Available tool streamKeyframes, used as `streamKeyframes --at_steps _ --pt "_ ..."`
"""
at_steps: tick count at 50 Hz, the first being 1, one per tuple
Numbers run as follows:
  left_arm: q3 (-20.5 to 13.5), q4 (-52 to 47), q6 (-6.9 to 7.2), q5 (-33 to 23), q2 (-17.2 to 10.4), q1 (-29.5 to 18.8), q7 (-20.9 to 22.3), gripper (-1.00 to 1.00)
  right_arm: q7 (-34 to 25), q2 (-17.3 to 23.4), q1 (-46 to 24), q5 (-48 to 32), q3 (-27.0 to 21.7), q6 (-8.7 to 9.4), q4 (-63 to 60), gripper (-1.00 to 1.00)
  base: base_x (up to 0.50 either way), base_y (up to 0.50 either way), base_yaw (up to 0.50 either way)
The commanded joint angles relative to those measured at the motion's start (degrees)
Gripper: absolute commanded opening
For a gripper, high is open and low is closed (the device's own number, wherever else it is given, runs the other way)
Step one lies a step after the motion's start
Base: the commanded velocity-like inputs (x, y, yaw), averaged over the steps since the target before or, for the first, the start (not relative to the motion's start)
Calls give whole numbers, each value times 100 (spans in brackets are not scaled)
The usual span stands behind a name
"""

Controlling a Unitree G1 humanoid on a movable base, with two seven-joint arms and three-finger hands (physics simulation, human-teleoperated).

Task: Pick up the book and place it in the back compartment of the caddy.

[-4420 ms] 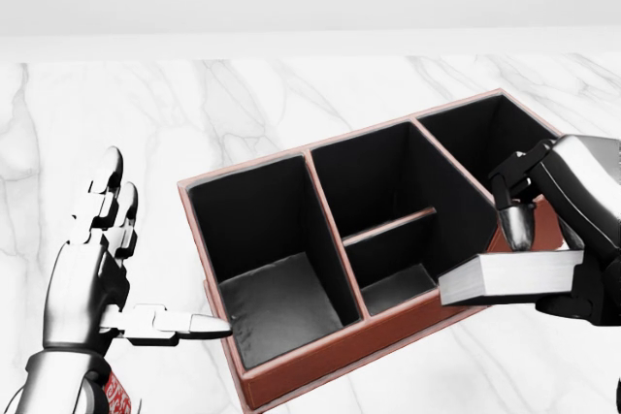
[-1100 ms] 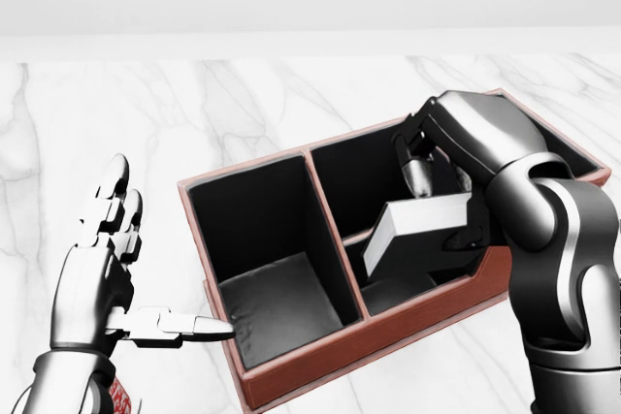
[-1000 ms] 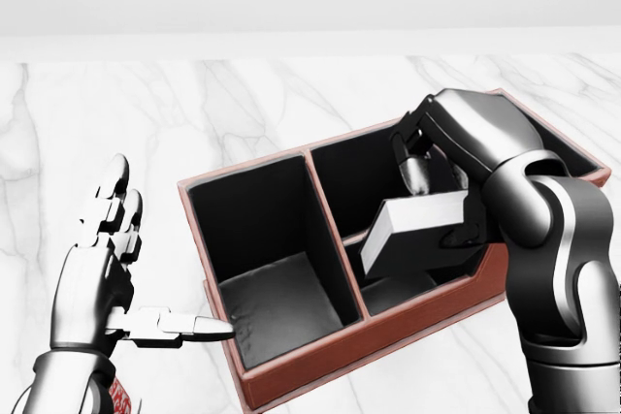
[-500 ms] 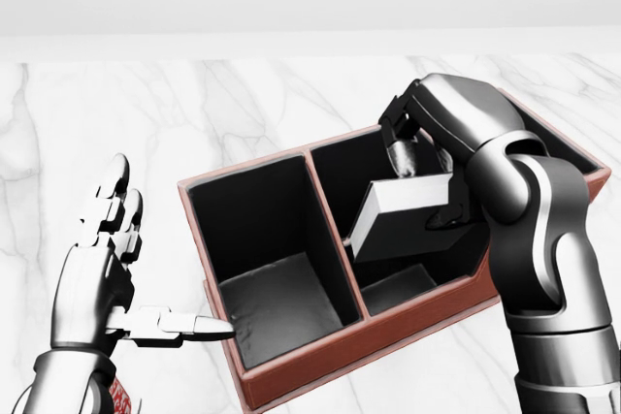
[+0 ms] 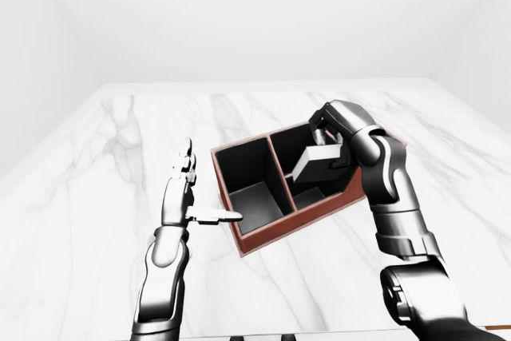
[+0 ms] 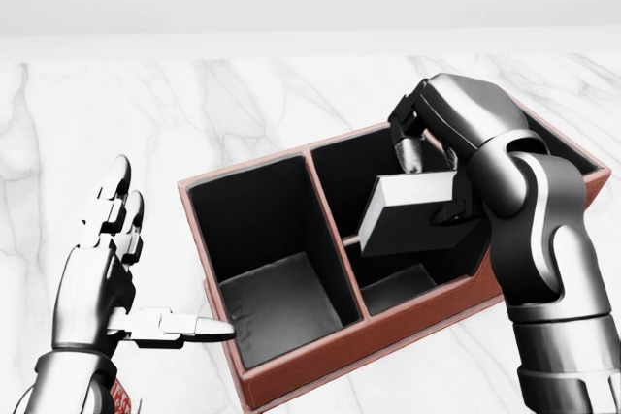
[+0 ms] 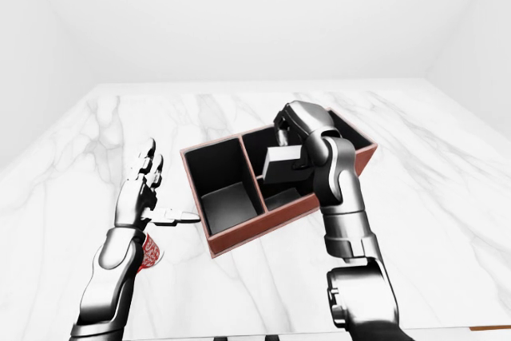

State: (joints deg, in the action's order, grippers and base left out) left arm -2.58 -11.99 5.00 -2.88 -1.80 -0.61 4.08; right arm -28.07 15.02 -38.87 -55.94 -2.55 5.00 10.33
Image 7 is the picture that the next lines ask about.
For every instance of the silver robot right hand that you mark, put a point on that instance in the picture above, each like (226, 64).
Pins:
(309, 117)

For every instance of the silver robot left hand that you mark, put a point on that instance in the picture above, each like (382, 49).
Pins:
(131, 201)

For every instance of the white book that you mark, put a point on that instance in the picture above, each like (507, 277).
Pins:
(281, 167)

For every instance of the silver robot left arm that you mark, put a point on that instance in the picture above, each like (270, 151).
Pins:
(108, 269)

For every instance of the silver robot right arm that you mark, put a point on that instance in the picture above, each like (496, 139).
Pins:
(347, 213)

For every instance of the red-brown desk caddy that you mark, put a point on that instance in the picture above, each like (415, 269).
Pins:
(223, 181)

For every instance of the red patterned bowl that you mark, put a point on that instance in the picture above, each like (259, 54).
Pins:
(151, 255)

